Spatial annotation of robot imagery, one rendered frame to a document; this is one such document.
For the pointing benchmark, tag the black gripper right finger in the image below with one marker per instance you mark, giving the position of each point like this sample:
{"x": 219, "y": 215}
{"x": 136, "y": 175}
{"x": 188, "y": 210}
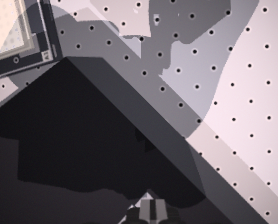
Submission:
{"x": 165, "y": 215}

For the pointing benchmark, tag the grey perforated base plate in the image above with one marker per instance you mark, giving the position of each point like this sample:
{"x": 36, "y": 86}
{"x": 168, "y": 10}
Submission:
{"x": 208, "y": 67}

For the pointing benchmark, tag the cream plate with grid of round wells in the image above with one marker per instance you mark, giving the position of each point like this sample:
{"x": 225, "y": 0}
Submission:
{"x": 15, "y": 33}

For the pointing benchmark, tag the white and dark grey lab machine with lid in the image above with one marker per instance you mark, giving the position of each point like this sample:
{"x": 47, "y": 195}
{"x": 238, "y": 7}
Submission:
{"x": 79, "y": 144}

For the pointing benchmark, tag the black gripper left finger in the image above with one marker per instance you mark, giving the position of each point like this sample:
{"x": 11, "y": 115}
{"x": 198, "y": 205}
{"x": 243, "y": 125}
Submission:
{"x": 144, "y": 213}

